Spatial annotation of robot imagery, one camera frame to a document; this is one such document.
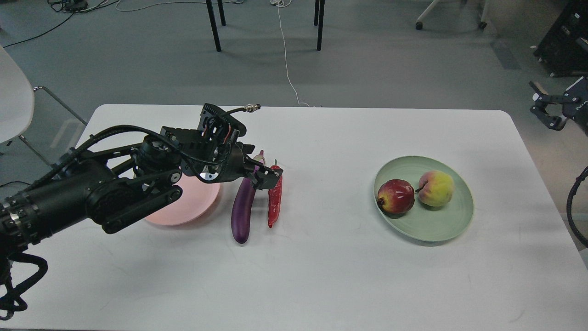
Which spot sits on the red pomegranate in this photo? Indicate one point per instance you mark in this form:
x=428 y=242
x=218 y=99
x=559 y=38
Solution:
x=395 y=196

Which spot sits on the black table leg left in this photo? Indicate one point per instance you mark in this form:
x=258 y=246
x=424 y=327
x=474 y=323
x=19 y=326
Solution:
x=213 y=23

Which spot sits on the black equipment box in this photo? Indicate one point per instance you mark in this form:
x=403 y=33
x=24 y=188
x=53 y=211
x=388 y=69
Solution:
x=563 y=50

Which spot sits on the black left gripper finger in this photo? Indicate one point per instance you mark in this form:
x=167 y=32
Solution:
x=246 y=148
x=265 y=178

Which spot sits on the green plate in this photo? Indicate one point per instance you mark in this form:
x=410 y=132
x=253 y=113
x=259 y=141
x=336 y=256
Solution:
x=423 y=222

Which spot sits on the red chili pepper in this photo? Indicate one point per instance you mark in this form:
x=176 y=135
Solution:
x=274 y=203

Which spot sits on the black table leg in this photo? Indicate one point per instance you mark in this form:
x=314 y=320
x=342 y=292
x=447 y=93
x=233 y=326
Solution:
x=213 y=23
x=319 y=13

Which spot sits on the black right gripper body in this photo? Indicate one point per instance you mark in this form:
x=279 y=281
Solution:
x=577 y=110

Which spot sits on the yellow-green peach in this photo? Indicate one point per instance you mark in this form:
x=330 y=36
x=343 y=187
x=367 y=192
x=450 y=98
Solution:
x=435 y=188

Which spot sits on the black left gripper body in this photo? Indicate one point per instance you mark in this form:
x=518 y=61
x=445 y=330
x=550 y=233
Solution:
x=236 y=165

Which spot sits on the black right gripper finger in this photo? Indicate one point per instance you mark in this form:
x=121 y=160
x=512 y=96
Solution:
x=553 y=122
x=542 y=96

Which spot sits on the black table leg right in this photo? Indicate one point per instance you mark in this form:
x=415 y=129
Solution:
x=319 y=13

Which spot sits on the pink plate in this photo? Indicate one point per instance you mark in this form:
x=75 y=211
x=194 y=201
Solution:
x=196 y=199

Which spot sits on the purple eggplant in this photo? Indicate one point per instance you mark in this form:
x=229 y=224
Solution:
x=241 y=211

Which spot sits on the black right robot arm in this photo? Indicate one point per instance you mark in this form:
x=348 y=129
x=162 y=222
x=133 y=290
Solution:
x=572 y=193

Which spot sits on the white chair seat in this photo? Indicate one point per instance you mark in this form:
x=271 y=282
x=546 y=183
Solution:
x=17 y=103

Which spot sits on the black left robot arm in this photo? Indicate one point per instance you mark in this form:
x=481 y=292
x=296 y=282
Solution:
x=116 y=178

